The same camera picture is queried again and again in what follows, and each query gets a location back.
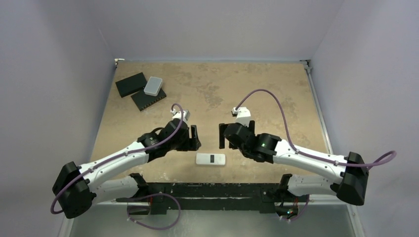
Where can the black box with slots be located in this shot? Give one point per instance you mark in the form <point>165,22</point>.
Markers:
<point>144,101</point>

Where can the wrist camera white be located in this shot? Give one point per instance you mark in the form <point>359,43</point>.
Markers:
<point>183,115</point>
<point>242,115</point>

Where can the aluminium frame rail right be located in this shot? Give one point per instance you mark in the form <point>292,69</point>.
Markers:
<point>324,130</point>

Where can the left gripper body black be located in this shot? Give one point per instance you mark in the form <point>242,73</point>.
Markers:
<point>183,144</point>

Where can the black box upper left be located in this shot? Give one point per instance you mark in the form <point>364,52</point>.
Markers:
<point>131,84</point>

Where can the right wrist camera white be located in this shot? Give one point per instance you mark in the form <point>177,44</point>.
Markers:
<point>242,115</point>

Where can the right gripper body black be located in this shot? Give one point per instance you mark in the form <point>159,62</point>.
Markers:
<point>226,136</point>

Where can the white red remote control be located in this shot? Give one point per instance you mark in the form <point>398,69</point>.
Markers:
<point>210,159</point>

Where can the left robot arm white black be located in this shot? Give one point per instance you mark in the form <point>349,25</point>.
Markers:
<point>79,187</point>

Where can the translucent grey plastic case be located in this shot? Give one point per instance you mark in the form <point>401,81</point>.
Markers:
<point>153,86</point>

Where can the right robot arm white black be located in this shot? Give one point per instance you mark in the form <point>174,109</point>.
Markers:
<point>272,149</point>

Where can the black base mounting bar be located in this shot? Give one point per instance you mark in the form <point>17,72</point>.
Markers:
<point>262,197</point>

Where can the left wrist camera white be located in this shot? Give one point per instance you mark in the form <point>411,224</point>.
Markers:
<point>183,115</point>

